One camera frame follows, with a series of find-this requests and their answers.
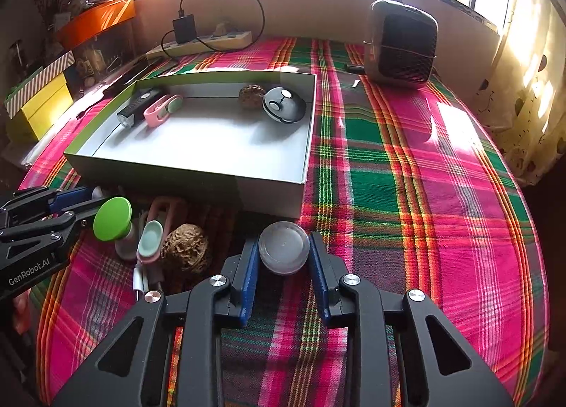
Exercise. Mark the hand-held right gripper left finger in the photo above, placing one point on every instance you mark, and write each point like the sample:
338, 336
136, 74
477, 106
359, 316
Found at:
250, 283

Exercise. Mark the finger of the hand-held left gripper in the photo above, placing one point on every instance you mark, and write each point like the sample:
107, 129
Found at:
70, 199
66, 221

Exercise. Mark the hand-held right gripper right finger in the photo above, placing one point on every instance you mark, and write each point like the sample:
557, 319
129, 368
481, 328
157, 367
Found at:
319, 278

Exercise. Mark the small white egg-shaped toy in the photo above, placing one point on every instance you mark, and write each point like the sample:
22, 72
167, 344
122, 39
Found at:
98, 193

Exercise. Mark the green mushroom-shaped gadget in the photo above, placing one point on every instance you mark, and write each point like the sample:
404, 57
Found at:
112, 216

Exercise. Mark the white round jar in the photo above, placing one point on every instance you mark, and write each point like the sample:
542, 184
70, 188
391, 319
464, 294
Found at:
283, 247

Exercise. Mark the brown walnut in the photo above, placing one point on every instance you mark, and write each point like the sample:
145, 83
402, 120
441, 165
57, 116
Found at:
185, 247
251, 97

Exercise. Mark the pink clip with mint pad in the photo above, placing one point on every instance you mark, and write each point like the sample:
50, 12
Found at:
150, 239

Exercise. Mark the black bicycle light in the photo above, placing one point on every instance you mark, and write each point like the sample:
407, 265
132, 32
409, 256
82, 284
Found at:
137, 108

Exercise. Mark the green white cardboard box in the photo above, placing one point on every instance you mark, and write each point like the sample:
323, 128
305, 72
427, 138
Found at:
212, 141

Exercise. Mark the black round disc gadget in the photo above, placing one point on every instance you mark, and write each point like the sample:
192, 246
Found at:
284, 106

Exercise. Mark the white plastic sheet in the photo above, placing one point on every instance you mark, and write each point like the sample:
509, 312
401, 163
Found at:
35, 152

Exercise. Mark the yellow box striped lid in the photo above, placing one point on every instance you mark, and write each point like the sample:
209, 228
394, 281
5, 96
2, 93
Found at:
44, 75

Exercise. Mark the black flat tablet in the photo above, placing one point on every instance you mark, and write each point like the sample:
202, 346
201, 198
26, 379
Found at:
132, 75

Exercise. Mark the clear plastic case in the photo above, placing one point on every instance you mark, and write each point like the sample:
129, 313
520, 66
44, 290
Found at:
106, 53

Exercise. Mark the glass jar with black lid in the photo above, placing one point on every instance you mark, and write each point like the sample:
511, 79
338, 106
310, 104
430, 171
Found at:
17, 57

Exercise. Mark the orange box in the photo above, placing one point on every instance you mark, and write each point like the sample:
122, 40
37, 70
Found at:
97, 22

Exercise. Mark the small white paper strip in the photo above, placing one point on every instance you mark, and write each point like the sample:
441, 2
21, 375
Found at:
356, 84

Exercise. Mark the black charger adapter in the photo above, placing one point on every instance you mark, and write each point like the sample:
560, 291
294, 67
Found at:
183, 28

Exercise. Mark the cream power strip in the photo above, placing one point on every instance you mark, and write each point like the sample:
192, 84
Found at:
221, 40

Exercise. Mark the beige space heater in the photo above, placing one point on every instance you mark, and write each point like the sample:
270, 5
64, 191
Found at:
402, 48

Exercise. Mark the patterned cream curtain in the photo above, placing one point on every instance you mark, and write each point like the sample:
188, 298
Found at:
530, 101

